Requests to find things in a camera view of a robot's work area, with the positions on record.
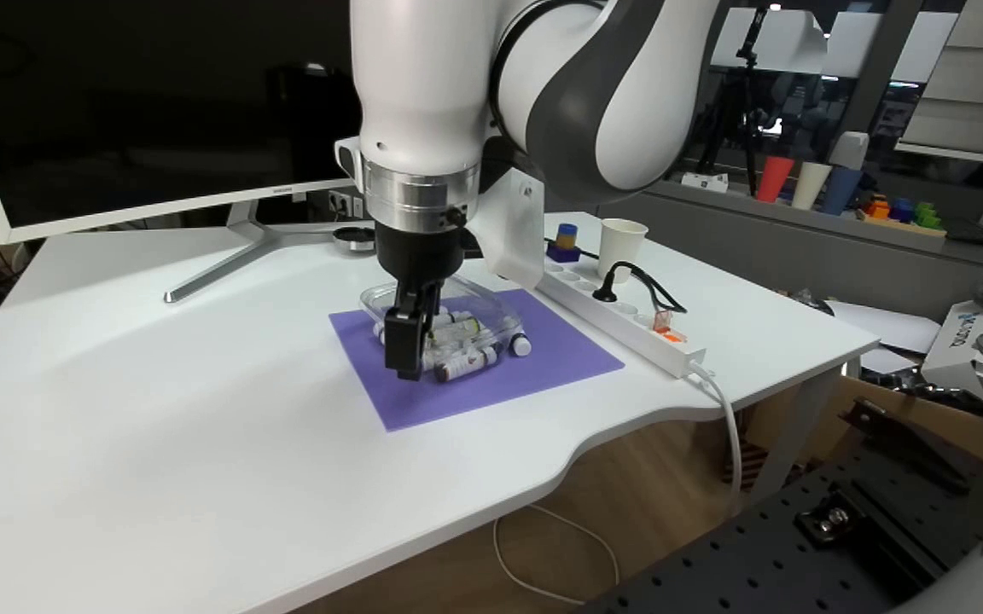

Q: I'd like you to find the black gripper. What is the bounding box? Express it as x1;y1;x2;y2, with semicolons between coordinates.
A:
373;204;466;379

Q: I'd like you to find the clear plastic container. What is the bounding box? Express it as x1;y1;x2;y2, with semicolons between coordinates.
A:
357;277;533;390

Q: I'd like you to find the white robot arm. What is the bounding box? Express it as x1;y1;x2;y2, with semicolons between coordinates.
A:
334;0;721;379

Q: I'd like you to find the white bottle outside container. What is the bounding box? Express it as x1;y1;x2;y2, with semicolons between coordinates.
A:
503;334;533;359

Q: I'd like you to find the purple paper mat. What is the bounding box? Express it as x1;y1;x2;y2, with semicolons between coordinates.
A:
331;290;620;431

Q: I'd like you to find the blue block toy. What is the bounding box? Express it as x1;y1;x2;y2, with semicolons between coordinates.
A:
547;221;580;262

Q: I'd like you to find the white power strip on table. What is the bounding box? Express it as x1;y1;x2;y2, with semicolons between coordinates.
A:
540;265;706;376

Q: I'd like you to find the white paper cup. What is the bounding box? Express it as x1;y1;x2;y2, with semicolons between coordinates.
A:
598;218;648;277

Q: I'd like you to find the white monitor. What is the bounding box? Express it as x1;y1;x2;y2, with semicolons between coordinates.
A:
0;0;357;301

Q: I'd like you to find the red cup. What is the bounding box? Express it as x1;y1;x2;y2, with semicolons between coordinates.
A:
753;154;796;204

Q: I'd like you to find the white cup on shelf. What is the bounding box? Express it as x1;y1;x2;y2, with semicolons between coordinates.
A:
791;161;828;213

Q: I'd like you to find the blue cup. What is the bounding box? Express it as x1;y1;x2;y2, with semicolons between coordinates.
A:
819;169;865;214

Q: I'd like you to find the black cable on table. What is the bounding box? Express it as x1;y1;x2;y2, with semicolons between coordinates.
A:
590;261;688;321

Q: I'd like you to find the white power strip cable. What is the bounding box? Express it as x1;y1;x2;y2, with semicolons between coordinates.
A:
688;365;747;496

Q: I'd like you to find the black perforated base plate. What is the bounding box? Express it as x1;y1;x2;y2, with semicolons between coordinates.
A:
584;454;983;614

